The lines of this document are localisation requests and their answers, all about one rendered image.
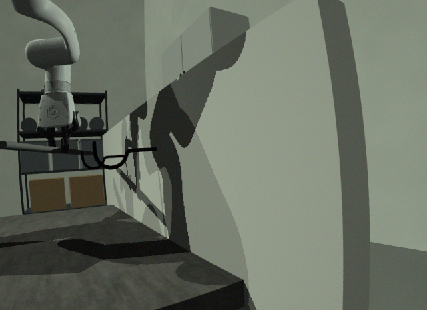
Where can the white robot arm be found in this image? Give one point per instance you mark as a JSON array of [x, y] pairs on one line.
[[44, 53]]

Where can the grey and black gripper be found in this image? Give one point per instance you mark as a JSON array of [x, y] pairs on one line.
[[56, 110]]

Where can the pale grey wall panel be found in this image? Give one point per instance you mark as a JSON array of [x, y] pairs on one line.
[[261, 164]]

